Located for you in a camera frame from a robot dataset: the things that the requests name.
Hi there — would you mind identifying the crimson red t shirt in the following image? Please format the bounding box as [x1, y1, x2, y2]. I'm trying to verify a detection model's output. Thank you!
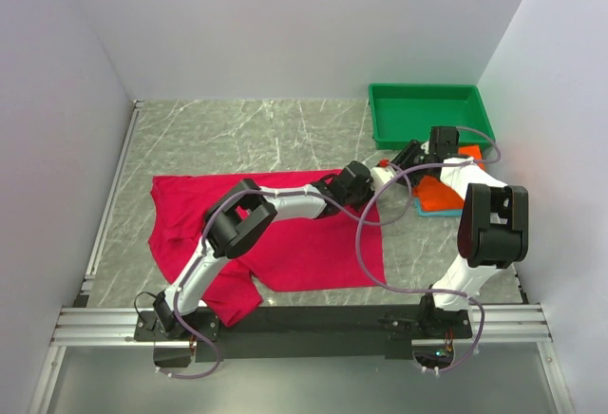
[148, 174, 386, 327]

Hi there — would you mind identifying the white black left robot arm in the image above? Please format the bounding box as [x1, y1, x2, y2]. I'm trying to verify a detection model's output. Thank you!
[148, 161, 384, 339]

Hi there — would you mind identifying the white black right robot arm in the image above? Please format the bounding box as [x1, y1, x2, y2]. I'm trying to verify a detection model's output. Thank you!
[371, 126, 529, 338]

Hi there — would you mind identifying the folded light blue t shirt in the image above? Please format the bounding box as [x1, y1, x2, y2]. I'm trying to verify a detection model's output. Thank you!
[413, 198, 462, 217]

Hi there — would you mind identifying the folded orange t shirt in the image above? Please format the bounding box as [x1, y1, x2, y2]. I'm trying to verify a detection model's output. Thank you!
[410, 144, 486, 212]

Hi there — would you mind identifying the green plastic bin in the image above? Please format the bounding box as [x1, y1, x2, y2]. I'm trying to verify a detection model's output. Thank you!
[368, 84, 495, 150]

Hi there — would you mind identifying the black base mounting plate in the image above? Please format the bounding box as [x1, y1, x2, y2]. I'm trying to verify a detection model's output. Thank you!
[134, 305, 473, 363]

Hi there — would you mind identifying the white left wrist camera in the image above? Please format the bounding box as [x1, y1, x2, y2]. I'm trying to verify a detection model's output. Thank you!
[370, 159, 404, 193]

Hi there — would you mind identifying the aluminium front rail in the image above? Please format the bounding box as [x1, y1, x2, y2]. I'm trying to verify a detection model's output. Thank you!
[50, 305, 553, 347]

